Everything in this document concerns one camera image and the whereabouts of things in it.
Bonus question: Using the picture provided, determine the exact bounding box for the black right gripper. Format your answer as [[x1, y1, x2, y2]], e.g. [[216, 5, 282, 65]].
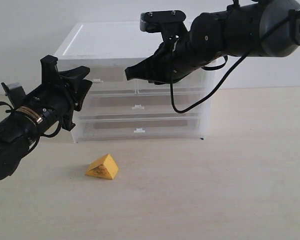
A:
[[124, 37, 216, 86]]

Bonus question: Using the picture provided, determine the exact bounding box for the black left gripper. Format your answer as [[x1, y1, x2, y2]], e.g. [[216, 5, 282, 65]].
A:
[[24, 55, 93, 132]]

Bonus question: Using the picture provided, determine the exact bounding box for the clear drawer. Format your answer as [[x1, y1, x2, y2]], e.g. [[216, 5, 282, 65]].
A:
[[134, 67, 207, 95], [86, 67, 136, 94], [72, 117, 205, 142], [82, 91, 202, 118]]

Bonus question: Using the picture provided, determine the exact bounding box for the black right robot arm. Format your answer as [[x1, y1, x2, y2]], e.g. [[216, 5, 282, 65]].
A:
[[125, 0, 300, 85]]

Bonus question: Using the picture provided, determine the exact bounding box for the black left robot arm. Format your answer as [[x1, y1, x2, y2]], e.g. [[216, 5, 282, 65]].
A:
[[0, 55, 93, 181]]

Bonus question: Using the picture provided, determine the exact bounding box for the white plastic drawer cabinet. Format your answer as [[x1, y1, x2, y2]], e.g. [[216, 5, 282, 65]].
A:
[[55, 22, 214, 143]]

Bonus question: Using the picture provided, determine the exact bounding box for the yellow wedge block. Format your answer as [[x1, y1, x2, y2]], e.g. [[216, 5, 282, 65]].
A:
[[85, 153, 119, 180]]

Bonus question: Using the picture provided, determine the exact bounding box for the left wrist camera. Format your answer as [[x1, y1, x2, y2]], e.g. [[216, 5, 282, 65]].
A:
[[1, 82, 26, 108]]

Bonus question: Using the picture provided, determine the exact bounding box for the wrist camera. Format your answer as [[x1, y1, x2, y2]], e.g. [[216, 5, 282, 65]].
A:
[[1, 82, 26, 108], [139, 10, 188, 42]]

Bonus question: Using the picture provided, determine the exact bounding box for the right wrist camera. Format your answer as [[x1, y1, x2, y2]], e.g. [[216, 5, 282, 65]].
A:
[[139, 10, 188, 42]]

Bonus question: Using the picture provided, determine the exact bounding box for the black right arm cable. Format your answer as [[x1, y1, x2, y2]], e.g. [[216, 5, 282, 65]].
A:
[[170, 0, 300, 114]]

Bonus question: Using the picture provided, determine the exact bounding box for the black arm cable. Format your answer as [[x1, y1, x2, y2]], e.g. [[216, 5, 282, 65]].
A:
[[0, 74, 78, 155], [170, 0, 300, 114]]

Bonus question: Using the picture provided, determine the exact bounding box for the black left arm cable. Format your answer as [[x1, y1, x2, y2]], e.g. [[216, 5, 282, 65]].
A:
[[0, 74, 78, 155]]

